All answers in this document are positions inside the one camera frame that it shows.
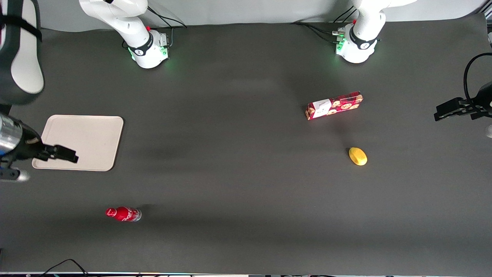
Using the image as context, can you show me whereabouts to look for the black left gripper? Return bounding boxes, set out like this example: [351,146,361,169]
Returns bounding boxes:
[434,82,492,122]

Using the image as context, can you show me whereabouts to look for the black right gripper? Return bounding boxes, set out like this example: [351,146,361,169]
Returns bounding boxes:
[0,127,79,170]

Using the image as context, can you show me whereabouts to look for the beige plastic tray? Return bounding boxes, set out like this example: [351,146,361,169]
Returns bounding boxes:
[32,115,124,172]

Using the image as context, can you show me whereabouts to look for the red coke bottle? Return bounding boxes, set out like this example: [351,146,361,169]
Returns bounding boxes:
[105,206,142,223]

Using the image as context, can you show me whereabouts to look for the yellow lemon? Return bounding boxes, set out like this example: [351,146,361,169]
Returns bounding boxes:
[348,147,368,167]

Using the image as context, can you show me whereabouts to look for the red tartan cookie box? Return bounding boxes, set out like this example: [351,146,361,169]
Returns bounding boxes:
[305,91,364,121]

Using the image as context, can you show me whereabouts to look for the black looped gripper cable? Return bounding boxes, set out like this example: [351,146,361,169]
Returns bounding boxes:
[463,52,492,101]

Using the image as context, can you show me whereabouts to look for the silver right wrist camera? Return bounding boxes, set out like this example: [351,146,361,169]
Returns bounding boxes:
[0,169,31,183]

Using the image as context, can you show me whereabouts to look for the black cable at table edge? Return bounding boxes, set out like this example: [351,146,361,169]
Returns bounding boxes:
[38,259,90,277]

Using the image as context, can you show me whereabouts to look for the black cables at left arm base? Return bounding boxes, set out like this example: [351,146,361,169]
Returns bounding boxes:
[291,5,359,45]

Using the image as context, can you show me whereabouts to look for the black cable at right arm base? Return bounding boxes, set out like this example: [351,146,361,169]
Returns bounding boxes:
[122,5,188,50]

